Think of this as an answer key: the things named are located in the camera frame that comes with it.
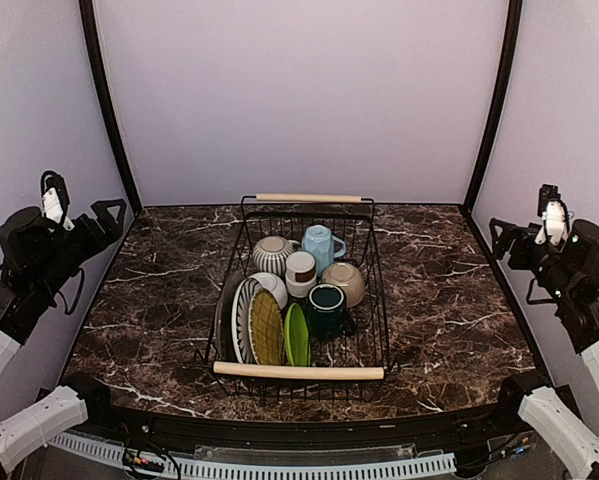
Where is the black frame post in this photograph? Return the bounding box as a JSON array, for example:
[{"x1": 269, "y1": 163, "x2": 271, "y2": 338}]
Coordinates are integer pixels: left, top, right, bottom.
[
  {"x1": 78, "y1": 0, "x2": 143, "y2": 216},
  {"x1": 462, "y1": 0, "x2": 524, "y2": 215}
]

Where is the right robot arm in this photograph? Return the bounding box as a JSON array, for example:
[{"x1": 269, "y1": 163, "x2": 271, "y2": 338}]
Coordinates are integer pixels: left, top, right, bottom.
[{"x1": 489, "y1": 218, "x2": 599, "y2": 479}]

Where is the white ceramic bowl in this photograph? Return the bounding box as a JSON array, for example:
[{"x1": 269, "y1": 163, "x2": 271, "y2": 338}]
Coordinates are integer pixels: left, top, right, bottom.
[{"x1": 250, "y1": 272, "x2": 288, "y2": 310}]

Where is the black left frame post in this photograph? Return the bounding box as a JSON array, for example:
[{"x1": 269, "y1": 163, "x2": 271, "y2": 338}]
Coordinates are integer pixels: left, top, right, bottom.
[{"x1": 78, "y1": 0, "x2": 143, "y2": 216}]

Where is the grey patterned glass plate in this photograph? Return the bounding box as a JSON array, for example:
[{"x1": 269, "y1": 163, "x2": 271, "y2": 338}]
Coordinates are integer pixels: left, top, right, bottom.
[{"x1": 214, "y1": 271, "x2": 244, "y2": 362}]

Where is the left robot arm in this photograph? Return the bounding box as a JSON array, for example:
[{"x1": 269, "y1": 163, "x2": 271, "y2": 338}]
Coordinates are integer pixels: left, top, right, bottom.
[{"x1": 0, "y1": 199, "x2": 126, "y2": 479}]

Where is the black right frame post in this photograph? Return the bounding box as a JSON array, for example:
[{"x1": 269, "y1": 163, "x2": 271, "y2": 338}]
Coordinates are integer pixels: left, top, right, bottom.
[{"x1": 462, "y1": 0, "x2": 524, "y2": 215}]

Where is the dark green mug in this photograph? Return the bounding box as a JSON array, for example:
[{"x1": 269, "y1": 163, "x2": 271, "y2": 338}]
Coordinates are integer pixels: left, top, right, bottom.
[{"x1": 306, "y1": 284, "x2": 357, "y2": 341}]

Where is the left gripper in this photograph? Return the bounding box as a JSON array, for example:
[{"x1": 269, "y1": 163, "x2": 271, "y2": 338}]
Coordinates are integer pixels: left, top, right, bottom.
[{"x1": 35, "y1": 199, "x2": 128, "y2": 299}]

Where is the beige ceramic bowl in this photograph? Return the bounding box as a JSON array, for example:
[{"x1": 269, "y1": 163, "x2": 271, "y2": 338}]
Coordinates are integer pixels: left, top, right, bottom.
[{"x1": 322, "y1": 262, "x2": 365, "y2": 308}]

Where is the black front table rail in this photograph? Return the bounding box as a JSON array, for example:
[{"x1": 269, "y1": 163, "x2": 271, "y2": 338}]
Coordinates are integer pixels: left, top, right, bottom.
[{"x1": 74, "y1": 404, "x2": 529, "y2": 452}]

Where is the white black striped plate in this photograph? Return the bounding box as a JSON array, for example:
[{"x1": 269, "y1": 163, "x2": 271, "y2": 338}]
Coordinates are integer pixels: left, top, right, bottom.
[{"x1": 231, "y1": 278, "x2": 261, "y2": 364}]

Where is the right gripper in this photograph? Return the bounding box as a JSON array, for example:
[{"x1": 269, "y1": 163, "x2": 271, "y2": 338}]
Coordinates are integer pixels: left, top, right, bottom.
[{"x1": 490, "y1": 219, "x2": 575, "y2": 304}]

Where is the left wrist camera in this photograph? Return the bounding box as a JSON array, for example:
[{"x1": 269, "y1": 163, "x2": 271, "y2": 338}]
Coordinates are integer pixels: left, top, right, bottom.
[{"x1": 40, "y1": 170, "x2": 74, "y2": 231}]

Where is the green plate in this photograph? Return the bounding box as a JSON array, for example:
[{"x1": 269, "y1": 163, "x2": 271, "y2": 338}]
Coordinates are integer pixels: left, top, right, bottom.
[{"x1": 284, "y1": 303, "x2": 310, "y2": 367}]

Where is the white slotted cable duct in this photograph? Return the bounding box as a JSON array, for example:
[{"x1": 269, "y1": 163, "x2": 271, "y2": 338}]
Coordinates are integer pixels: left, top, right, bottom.
[{"x1": 48, "y1": 430, "x2": 458, "y2": 480}]

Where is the light blue faceted mug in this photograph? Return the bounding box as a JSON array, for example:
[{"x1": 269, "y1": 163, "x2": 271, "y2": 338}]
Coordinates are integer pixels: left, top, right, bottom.
[{"x1": 301, "y1": 224, "x2": 347, "y2": 276}]

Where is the black wire dish rack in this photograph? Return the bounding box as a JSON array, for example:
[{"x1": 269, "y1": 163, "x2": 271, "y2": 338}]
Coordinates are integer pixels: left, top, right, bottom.
[{"x1": 199, "y1": 194, "x2": 392, "y2": 399}]

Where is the yellow waffle pattern plate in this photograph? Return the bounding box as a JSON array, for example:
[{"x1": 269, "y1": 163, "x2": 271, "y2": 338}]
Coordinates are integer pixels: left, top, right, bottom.
[{"x1": 248, "y1": 288, "x2": 284, "y2": 366}]

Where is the white cup brown band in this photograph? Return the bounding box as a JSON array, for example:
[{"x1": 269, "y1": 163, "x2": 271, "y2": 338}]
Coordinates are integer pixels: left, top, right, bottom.
[{"x1": 285, "y1": 251, "x2": 317, "y2": 298}]

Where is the striped grey white bowl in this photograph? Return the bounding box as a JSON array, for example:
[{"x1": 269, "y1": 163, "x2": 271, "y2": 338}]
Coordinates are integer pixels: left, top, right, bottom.
[{"x1": 253, "y1": 236, "x2": 300, "y2": 277}]

